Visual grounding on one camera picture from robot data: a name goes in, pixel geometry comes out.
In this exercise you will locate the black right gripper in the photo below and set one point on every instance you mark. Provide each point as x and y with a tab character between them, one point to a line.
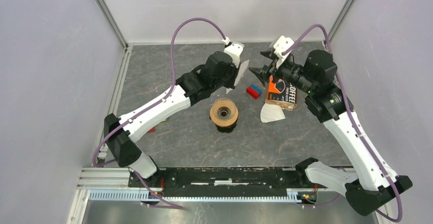
264	72

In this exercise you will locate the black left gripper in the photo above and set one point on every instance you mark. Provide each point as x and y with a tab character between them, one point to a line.
235	71

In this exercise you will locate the white paper coffee filter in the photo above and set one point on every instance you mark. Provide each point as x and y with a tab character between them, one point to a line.
241	71

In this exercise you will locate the orange black coffee filter box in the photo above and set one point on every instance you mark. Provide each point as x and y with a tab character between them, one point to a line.
281	91

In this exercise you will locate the clear ribbed glass funnel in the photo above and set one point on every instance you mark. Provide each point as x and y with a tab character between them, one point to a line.
224	111

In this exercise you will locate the round wooden dripper stand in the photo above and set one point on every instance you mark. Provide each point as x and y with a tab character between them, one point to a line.
224	117

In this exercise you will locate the paper coffee filters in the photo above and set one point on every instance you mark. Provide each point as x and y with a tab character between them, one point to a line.
283	105

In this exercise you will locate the dark green glass dripper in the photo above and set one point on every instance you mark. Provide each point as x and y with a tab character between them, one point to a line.
224	124

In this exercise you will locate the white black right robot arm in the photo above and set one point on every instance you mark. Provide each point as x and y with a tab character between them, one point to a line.
373	183

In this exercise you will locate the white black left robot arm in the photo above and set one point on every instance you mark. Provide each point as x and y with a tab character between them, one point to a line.
123	132

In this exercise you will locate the loose white paper filter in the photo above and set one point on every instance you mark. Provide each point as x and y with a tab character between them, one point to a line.
271	113

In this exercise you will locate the blue lego brick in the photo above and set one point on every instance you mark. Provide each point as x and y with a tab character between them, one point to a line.
257	89

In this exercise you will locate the red lego brick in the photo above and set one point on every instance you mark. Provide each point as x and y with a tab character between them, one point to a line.
248	91

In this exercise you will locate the colourful toy block stack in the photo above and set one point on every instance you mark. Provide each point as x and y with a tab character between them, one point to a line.
151	130

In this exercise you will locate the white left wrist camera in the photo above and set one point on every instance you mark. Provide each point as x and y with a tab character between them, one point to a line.
234	49

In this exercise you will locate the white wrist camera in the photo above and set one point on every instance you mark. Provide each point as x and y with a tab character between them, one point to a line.
278	49
234	49

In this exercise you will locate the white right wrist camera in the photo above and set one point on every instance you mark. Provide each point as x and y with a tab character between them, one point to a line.
278	49

